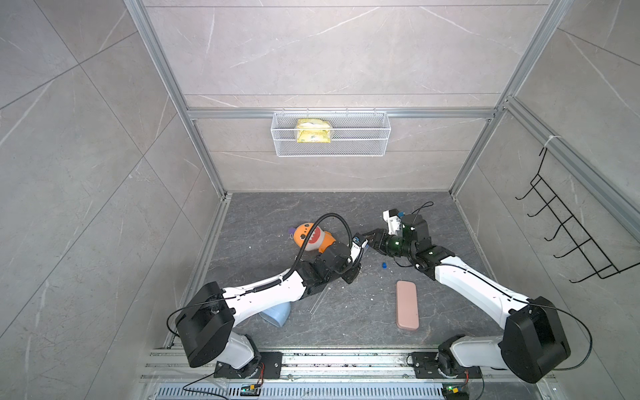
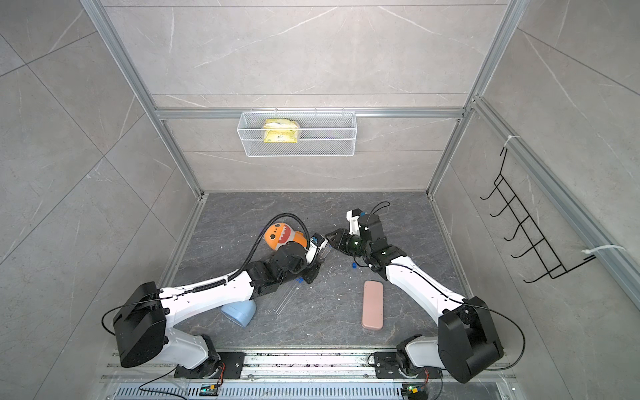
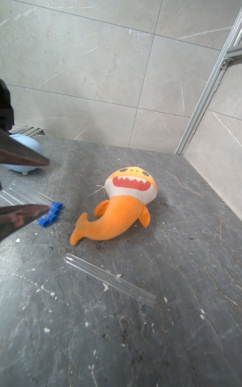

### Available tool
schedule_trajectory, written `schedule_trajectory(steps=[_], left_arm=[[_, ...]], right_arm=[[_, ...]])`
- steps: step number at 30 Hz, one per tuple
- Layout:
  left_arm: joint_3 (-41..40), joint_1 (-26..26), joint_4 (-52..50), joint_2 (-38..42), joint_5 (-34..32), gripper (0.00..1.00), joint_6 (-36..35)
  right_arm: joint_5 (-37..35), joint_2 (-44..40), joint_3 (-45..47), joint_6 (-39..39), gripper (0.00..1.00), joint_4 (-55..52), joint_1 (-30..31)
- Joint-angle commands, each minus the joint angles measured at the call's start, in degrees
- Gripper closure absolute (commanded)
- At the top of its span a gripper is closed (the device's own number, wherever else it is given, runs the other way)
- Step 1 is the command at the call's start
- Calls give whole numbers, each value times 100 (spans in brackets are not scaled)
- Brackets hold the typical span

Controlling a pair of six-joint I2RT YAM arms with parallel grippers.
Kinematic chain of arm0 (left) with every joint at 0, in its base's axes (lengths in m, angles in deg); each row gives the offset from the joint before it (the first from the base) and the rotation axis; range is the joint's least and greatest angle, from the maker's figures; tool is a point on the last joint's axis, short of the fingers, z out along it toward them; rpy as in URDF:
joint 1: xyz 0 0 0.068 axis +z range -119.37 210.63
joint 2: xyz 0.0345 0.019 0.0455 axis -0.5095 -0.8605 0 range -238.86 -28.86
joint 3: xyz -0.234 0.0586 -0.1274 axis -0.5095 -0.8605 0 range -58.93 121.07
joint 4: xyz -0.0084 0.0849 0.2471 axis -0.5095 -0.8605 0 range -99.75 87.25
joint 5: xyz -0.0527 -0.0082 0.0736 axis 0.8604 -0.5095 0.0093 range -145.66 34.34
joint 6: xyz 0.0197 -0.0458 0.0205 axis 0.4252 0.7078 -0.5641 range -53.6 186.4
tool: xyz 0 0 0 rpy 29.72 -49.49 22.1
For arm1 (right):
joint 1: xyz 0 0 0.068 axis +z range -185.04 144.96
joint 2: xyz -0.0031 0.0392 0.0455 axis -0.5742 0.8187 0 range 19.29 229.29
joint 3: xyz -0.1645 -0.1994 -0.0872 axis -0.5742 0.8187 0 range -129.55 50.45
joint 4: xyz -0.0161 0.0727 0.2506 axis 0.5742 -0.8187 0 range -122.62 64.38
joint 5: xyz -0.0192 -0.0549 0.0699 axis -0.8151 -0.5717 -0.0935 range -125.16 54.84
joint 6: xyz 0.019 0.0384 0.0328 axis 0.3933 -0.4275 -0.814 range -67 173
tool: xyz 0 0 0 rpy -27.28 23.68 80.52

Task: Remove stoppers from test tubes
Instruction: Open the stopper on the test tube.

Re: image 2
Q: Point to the yellow packet in basket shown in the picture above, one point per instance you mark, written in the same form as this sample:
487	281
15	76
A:
281	130

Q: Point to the orange shark plush toy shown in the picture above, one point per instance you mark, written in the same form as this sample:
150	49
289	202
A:
279	234

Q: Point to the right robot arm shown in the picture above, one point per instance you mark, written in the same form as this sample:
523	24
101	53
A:
468	341

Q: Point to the black wall hook rack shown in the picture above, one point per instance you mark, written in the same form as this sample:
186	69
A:
528	228

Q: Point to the white wire basket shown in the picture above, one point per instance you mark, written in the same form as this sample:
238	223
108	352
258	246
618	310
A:
323	134

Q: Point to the pink rectangular case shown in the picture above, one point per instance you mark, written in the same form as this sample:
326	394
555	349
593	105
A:
372	315

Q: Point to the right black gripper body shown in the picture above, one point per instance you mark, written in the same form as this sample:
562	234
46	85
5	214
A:
352	245

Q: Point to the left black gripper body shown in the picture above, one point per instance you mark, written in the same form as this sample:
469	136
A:
310	272

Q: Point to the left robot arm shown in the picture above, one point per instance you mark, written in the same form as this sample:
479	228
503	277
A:
145	326

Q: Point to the metal base rail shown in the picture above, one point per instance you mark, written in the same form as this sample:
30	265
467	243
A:
307	373

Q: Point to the light blue cup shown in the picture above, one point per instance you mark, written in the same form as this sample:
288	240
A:
240	313

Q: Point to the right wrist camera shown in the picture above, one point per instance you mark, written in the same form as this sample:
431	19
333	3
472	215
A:
353	221

